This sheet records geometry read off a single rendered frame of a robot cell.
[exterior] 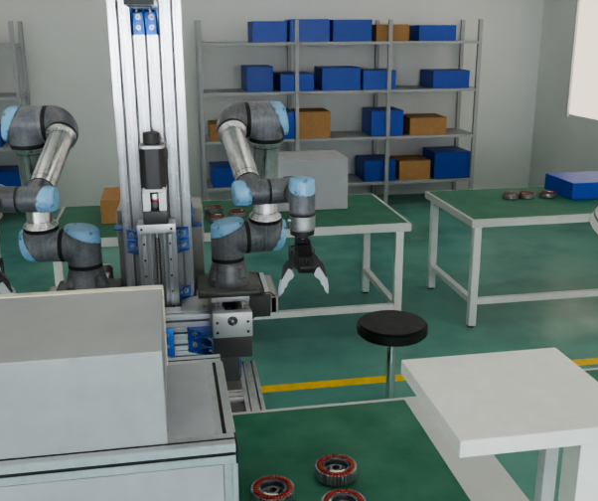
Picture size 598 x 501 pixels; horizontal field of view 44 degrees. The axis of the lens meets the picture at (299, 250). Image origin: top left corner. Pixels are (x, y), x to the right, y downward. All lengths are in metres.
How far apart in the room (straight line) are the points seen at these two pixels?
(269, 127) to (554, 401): 1.37
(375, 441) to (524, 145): 7.58
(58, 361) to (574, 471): 1.01
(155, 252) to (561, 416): 1.68
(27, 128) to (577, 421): 1.83
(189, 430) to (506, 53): 8.11
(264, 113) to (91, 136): 6.16
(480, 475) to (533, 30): 7.73
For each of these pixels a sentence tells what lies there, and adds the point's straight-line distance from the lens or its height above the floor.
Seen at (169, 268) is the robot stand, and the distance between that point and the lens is 2.74.
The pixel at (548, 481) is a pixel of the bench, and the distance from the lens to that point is 2.93.
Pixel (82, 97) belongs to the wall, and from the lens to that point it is 8.54.
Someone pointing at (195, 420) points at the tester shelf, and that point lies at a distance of 1.64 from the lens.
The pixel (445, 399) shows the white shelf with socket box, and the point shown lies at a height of 1.21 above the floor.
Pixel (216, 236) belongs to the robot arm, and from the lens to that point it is 2.62.
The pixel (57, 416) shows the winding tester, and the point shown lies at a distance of 1.55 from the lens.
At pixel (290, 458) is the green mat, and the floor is 0.75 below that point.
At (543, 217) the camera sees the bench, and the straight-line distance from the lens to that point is 5.05.
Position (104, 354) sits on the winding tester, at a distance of 1.49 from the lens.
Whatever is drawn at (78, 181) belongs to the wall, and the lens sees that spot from 8.68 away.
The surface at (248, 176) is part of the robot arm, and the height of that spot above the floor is 1.49.
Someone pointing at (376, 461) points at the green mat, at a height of 0.75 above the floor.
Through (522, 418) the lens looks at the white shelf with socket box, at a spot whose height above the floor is 1.21.
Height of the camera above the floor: 1.91
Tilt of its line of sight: 17 degrees down
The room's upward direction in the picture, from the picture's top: straight up
